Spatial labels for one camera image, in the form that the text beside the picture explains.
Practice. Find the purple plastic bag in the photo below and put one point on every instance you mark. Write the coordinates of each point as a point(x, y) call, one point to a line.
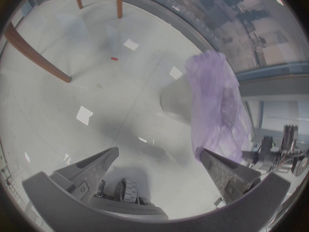
point(214, 100)

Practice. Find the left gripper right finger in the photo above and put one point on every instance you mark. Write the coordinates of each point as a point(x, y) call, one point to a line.
point(229, 177)

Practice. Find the white trash bin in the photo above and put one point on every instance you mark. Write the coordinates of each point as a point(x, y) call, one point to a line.
point(176, 100)

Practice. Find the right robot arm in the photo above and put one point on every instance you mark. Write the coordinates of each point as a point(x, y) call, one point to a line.
point(268, 153)

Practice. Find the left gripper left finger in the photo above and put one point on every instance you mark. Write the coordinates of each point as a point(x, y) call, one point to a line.
point(84, 175)

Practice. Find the window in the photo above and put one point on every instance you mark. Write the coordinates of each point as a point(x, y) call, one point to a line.
point(241, 20)

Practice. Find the white chair with wooden legs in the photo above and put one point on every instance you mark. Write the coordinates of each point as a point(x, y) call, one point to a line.
point(36, 57)

